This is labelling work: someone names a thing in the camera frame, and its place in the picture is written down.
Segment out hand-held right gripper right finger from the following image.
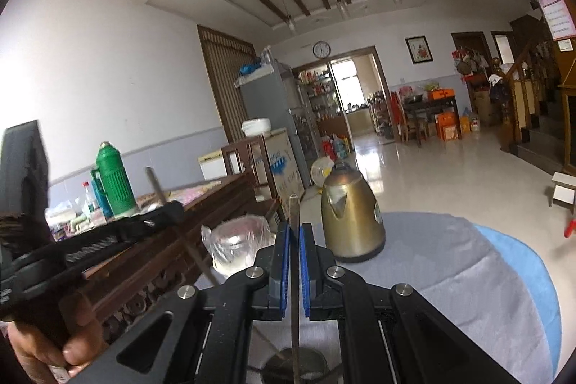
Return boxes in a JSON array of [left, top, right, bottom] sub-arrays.
[[301, 223, 518, 384]]

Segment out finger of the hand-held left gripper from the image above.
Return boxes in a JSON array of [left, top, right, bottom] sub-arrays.
[[114, 202, 186, 243]]

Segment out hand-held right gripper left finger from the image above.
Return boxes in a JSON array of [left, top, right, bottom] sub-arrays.
[[96, 222, 291, 384]]

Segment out grey metal utensil holder cup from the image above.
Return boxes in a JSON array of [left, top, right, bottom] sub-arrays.
[[261, 345, 330, 384]]

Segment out person's left hand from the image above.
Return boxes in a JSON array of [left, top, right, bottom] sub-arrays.
[[6, 296, 102, 384]]

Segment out carved dark wooden bench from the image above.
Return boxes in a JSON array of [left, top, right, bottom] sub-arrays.
[[45, 134, 289, 344]]

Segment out clear plastic bag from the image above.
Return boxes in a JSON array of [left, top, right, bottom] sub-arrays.
[[201, 217, 276, 272]]

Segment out green thermos flask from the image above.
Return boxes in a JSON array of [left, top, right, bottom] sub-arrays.
[[90, 141, 138, 218]]

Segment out pile of assorted packets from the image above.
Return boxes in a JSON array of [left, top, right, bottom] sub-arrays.
[[45, 199, 109, 241]]

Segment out brass electric kettle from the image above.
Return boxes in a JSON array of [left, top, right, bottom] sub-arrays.
[[320, 161, 387, 263]]

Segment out clear bottle with red cap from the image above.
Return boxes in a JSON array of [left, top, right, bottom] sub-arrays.
[[81, 181, 102, 227]]

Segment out cluster of floor bottles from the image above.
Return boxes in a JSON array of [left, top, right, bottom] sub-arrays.
[[320, 133, 354, 162]]

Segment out white pot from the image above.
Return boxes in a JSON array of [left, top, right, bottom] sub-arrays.
[[242, 118, 272, 137]]

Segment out grey towel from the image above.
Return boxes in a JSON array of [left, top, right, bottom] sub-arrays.
[[193, 211, 554, 384]]

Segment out slatted wooden screen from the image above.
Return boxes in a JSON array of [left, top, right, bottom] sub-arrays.
[[197, 24, 257, 144]]

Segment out grey refrigerator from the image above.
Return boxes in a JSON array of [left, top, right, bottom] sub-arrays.
[[234, 61, 316, 187]]

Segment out glass display cabinet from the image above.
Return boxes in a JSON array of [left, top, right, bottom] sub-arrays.
[[292, 67, 349, 142]]

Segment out orange cardboard box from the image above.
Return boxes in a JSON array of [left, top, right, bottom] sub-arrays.
[[434, 112, 460, 142]]

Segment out dark wooden side table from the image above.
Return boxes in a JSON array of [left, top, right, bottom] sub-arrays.
[[400, 96, 457, 146]]

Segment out blue cloth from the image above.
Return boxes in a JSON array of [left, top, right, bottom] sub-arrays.
[[472, 224, 563, 380]]

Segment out small white stool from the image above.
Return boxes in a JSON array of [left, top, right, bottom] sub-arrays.
[[549, 172, 576, 211]]

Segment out wooden stair railing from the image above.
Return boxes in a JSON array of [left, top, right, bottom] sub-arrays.
[[499, 37, 576, 169]]

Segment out brown wooden door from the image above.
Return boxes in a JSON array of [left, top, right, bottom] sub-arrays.
[[451, 32, 491, 115]]

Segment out framed wall picture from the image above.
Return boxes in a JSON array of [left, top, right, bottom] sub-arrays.
[[405, 35, 433, 64]]

